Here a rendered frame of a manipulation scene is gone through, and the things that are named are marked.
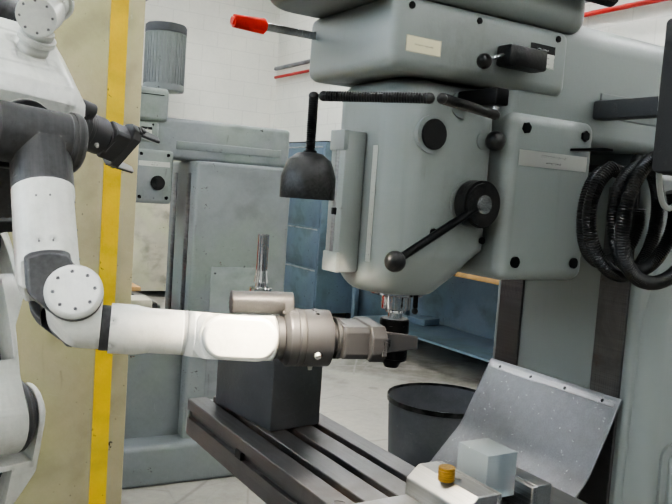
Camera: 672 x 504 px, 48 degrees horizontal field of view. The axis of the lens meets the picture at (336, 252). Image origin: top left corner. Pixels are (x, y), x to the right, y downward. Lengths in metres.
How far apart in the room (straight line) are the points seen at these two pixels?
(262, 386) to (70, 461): 1.51
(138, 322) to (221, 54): 9.87
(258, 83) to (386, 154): 10.01
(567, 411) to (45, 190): 0.94
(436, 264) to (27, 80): 0.71
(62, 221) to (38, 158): 0.10
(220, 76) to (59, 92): 9.54
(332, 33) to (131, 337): 0.54
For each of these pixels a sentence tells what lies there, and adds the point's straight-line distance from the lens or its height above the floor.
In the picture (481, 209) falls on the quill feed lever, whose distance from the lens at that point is 1.13.
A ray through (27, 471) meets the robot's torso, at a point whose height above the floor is 0.89.
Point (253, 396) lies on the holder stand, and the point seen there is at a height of 1.04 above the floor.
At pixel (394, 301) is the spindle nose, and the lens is 1.19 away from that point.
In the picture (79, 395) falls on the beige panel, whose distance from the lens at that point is 2.87.
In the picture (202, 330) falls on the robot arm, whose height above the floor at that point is 1.25.
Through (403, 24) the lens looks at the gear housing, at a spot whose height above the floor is 1.69.
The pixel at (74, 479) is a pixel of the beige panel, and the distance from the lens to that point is 2.97.
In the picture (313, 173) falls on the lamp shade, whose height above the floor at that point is 1.48.
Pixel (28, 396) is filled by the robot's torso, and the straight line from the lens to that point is 1.54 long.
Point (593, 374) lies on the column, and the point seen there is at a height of 1.17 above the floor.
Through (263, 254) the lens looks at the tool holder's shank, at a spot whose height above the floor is 1.32.
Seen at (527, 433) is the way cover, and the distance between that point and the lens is 1.47.
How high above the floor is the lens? 1.46
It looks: 5 degrees down
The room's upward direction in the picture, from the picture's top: 4 degrees clockwise
